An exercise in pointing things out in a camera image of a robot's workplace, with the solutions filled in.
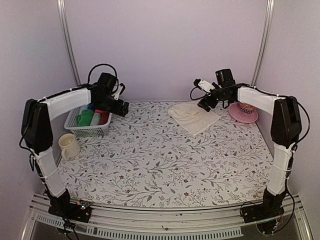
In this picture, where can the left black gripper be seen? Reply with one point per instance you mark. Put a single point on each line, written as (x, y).
(117, 110)

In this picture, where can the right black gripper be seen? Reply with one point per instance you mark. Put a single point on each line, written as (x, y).
(204, 105)

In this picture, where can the cream white towel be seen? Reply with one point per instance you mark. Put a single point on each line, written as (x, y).
(192, 118)

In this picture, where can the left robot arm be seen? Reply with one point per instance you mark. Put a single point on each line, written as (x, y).
(37, 134)

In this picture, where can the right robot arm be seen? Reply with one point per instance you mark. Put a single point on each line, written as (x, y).
(286, 124)

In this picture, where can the maroon rolled towel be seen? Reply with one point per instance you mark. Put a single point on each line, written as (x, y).
(104, 117)

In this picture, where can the pink rolled towel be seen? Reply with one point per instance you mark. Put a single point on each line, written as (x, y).
(99, 111)

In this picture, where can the sage green rolled towel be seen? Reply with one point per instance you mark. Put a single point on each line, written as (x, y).
(96, 118)

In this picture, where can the pink plate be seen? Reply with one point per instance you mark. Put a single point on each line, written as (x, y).
(240, 116)

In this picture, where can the dark blue rolled towel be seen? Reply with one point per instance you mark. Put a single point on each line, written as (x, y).
(91, 107)

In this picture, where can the light blue rolled towel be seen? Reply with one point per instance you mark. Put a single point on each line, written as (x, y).
(84, 107)

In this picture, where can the patterned small bowl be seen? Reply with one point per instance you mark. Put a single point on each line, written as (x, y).
(246, 108)

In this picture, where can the white plastic basket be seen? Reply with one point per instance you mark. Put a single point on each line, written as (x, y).
(71, 124)

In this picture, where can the floral tablecloth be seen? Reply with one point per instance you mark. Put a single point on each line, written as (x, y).
(148, 160)

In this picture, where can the cream ceramic mug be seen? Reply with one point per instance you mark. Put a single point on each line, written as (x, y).
(69, 146)

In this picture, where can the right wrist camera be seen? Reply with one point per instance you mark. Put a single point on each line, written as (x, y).
(205, 85)

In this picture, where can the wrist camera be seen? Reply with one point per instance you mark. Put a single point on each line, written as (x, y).
(118, 90)
(205, 85)

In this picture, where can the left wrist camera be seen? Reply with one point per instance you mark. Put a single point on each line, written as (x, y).
(118, 90)

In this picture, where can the right aluminium frame post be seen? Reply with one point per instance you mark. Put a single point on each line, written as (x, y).
(267, 24)

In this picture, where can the aluminium frame post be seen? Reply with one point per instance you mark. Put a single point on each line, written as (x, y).
(62, 13)
(267, 24)

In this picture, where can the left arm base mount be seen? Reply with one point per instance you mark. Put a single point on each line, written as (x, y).
(70, 211)

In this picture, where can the front aluminium rail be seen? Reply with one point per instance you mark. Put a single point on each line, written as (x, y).
(112, 222)

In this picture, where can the left aluminium frame post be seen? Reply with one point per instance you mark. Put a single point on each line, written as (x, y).
(62, 13)

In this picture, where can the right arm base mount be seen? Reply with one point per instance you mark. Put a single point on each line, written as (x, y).
(269, 208)

